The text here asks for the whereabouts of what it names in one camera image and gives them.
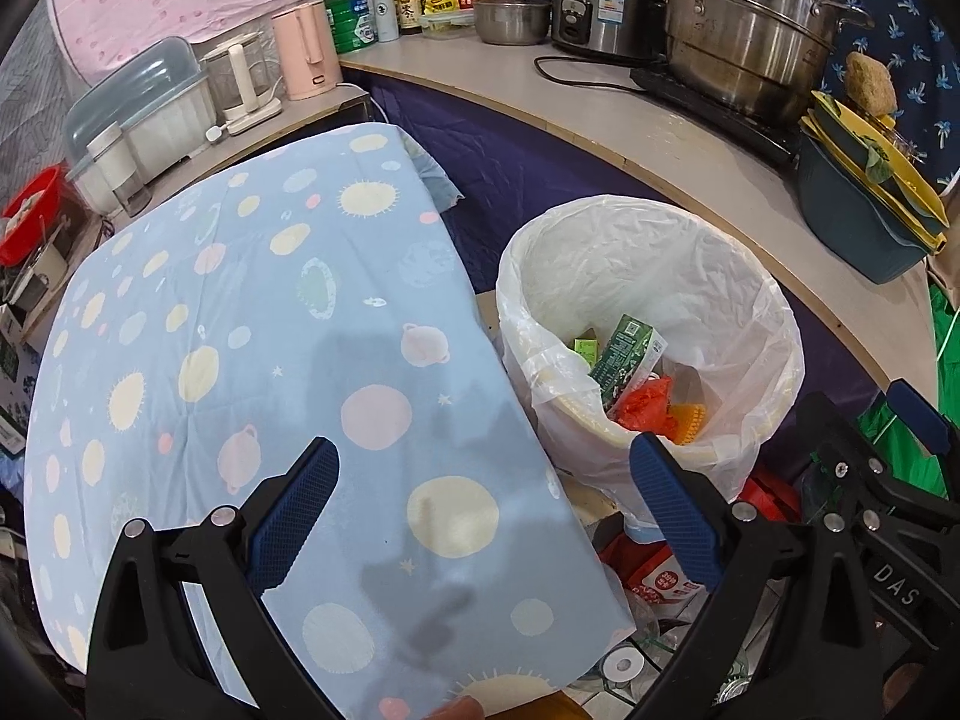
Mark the blue spotted tablecloth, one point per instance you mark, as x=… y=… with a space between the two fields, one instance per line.
x=315 y=292

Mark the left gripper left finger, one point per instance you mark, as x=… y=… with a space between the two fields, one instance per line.
x=146 y=658

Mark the dark green milk carton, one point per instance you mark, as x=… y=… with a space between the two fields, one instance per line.
x=628 y=359

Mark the white blender cup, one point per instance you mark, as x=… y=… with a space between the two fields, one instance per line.
x=113 y=157

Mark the white lined trash bin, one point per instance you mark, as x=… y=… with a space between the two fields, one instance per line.
x=700 y=308

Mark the white electric kettle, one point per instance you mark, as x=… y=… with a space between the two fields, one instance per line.
x=244 y=86

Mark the white bottle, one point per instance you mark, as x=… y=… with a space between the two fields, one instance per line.
x=385 y=19

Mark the black induction cooker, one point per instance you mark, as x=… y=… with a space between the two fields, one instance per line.
x=775 y=146

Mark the small steel pot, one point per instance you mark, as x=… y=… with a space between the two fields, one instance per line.
x=512 y=22

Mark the dark sauce bottle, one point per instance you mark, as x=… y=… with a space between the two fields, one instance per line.
x=408 y=16

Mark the pink electric kettle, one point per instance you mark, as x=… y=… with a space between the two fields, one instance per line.
x=305 y=48

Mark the red plastic basin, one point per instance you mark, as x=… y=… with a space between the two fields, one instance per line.
x=31 y=216

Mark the loofah sponge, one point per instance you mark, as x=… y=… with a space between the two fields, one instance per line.
x=869 y=85

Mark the white dish rack with lid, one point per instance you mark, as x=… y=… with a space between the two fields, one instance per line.
x=162 y=101

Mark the steel rice cooker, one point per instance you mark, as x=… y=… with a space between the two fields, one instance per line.
x=624 y=30

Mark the teal plastic basin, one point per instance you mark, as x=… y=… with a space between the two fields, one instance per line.
x=849 y=221

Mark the large steel steamer pot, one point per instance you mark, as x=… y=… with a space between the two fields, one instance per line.
x=762 y=58

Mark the red white package bag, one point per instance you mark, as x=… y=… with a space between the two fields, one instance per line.
x=652 y=573

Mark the orange foam net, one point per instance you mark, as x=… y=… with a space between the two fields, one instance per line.
x=684 y=422

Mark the green tin can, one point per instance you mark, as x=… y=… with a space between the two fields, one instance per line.
x=352 y=25

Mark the red plastic bag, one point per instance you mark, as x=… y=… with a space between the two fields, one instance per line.
x=646 y=408

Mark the green NB carton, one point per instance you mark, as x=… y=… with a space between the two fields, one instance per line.
x=588 y=346

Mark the yellow colander basin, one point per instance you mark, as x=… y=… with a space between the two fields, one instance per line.
x=873 y=162

